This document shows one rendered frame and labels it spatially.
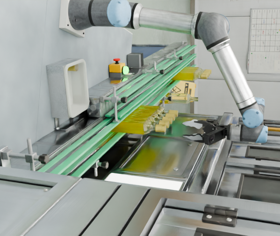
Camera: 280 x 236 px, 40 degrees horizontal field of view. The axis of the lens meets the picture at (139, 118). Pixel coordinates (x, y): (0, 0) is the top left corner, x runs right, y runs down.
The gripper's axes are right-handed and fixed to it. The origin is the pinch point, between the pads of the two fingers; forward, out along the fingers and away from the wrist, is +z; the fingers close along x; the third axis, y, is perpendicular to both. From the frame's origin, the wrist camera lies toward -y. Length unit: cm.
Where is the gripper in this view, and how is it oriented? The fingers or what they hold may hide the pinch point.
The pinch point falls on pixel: (184, 130)
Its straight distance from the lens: 174.5
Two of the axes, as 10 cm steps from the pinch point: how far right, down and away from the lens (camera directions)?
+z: -9.4, -0.7, 3.3
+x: -0.5, -9.4, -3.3
